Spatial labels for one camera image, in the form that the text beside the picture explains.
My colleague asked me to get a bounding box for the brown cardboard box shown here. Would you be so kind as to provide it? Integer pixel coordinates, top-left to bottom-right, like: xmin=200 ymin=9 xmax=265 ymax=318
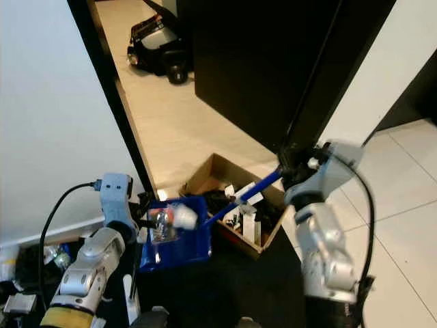
xmin=180 ymin=152 xmax=289 ymax=259

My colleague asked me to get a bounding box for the white baseboard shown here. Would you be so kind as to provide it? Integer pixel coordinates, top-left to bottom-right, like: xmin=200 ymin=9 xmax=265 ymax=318
xmin=0 ymin=217 xmax=110 ymax=247

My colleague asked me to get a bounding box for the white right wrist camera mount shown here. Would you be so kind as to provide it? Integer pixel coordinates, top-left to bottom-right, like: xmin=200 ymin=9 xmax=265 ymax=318
xmin=314 ymin=140 xmax=366 ymax=195

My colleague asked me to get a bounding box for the blue long-handled dustpan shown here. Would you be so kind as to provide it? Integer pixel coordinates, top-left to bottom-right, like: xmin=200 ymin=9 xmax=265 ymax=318
xmin=139 ymin=168 xmax=283 ymax=273

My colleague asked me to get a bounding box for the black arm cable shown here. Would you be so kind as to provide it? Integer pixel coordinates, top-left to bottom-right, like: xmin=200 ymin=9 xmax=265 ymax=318
xmin=39 ymin=181 xmax=104 ymax=312
xmin=331 ymin=154 xmax=378 ymax=301

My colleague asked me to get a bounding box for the black wheeled machine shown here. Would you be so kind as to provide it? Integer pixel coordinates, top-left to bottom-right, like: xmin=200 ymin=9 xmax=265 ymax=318
xmin=126 ymin=0 xmax=195 ymax=86

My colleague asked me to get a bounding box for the grey robot leg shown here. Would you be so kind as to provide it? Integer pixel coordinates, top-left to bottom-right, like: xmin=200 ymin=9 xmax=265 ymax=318
xmin=236 ymin=316 xmax=264 ymax=328
xmin=130 ymin=307 xmax=170 ymax=328

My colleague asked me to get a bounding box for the small grey box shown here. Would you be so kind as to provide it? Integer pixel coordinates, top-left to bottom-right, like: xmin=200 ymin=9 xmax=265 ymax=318
xmin=4 ymin=295 xmax=36 ymax=316

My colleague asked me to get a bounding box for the black door frame post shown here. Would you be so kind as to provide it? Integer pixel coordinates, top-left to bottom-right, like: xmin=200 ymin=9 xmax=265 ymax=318
xmin=67 ymin=0 xmax=154 ymax=199
xmin=277 ymin=0 xmax=398 ymax=154

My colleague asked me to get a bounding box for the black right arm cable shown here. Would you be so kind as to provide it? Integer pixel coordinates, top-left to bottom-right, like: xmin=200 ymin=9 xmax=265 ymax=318
xmin=331 ymin=154 xmax=378 ymax=301

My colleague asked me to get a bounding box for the white printed paper sheet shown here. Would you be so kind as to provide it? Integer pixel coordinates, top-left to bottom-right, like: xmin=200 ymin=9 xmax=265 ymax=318
xmin=236 ymin=183 xmax=264 ymax=204

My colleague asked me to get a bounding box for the grey right robot leg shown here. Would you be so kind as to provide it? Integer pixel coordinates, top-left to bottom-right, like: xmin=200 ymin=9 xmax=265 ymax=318
xmin=236 ymin=316 xmax=264 ymax=328

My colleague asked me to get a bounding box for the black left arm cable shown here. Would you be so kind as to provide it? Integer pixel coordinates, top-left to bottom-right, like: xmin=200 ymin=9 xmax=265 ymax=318
xmin=39 ymin=181 xmax=104 ymax=312

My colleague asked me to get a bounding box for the clear plastic bottle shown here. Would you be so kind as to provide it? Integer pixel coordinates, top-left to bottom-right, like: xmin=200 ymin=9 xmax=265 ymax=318
xmin=49 ymin=245 xmax=74 ymax=273
xmin=149 ymin=207 xmax=177 ymax=245

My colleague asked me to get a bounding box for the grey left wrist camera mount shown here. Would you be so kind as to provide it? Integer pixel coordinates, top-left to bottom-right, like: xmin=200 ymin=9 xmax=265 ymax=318
xmin=99 ymin=173 xmax=135 ymax=230

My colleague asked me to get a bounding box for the grey left robot leg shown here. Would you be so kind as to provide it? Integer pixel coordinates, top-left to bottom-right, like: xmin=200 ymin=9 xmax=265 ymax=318
xmin=130 ymin=307 xmax=170 ymax=328

